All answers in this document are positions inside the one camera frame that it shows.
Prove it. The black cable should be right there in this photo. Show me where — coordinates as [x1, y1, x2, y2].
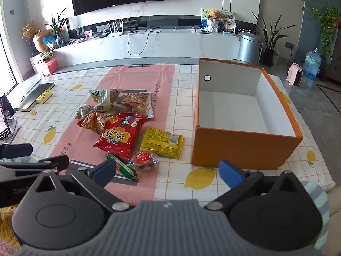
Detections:
[127, 27, 161, 55]

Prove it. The white router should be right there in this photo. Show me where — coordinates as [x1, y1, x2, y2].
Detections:
[107, 20, 124, 37]

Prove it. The orange cardboard box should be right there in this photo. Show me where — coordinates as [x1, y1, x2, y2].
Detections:
[191, 58, 303, 170]

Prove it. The yellow snack packet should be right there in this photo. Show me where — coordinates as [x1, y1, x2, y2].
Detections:
[140, 127, 184, 159]

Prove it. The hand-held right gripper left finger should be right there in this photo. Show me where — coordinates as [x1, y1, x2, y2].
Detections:
[35, 160, 134, 212]

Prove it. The grey beige snack bag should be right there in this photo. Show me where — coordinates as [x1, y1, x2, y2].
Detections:
[89, 89, 123, 112]

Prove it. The black flat box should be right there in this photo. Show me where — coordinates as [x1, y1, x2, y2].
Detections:
[16, 82, 55, 112]

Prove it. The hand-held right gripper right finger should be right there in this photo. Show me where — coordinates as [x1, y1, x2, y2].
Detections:
[204, 160, 305, 211]

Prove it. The clear bag of brown snacks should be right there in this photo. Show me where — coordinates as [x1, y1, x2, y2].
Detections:
[118, 92, 155, 118]

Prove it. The orange vase with dried flowers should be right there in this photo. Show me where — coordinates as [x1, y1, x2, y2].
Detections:
[21, 21, 52, 53]

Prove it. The large red snack bag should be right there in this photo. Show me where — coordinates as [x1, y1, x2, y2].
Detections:
[94, 112, 148, 160]

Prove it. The orange fries snack bag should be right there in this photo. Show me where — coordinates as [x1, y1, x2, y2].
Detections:
[77, 111, 110, 134]

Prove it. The pink printed mat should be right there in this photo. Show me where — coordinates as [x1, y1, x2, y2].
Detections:
[49, 64, 176, 199]

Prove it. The trailing vine plant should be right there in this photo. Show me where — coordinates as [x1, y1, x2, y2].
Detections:
[288, 0, 341, 59]

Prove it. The teal striped cloth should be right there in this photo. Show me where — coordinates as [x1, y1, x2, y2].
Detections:
[301, 181, 331, 251]

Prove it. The potted long-leaf plant black pot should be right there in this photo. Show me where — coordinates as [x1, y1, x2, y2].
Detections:
[252, 12, 290, 68]

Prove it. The pink stool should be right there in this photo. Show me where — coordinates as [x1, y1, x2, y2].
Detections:
[286, 63, 304, 87]

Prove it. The grey side cabinet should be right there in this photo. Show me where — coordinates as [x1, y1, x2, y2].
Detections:
[326, 27, 341, 84]

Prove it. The red box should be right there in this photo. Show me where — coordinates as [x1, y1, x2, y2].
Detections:
[35, 59, 58, 74]

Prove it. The decorative round fan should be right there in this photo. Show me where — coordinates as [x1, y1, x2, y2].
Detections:
[221, 10, 236, 25]

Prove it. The green picture card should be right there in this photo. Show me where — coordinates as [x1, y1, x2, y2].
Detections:
[201, 8, 214, 30]

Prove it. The long white tv console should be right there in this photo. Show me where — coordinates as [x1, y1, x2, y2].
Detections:
[52, 25, 240, 67]

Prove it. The blue water bottle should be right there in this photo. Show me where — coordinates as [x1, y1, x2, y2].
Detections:
[304, 48, 322, 80]

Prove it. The silver trash can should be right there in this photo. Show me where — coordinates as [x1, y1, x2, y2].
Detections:
[238, 32, 263, 64]

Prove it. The small clear red snack packet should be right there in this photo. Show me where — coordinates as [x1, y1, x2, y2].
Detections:
[128, 151, 162, 170]

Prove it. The yellow fuzzy cloth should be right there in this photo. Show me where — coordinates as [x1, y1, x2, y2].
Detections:
[0, 205, 22, 247]

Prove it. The brown teddy bear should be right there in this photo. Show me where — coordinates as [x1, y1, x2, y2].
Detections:
[207, 9, 222, 33]

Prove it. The green sausage packet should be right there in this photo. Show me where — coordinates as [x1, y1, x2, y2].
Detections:
[107, 152, 139, 181]

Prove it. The white checked lemon tablecloth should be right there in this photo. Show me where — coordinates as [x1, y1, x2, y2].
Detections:
[11, 64, 335, 200]

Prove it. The dark laptop screen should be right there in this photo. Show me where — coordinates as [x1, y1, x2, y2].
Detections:
[0, 93, 17, 140]

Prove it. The yellow small packet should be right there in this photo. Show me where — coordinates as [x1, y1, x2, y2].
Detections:
[36, 90, 53, 104]

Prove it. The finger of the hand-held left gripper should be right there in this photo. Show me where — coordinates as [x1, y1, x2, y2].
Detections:
[0, 156, 70, 176]
[0, 143, 33, 159]

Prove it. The green orchid-leaf plant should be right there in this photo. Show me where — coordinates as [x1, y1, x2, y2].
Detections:
[44, 7, 69, 46]

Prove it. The small brown snack bag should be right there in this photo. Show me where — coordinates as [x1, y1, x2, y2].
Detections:
[74, 104, 107, 119]

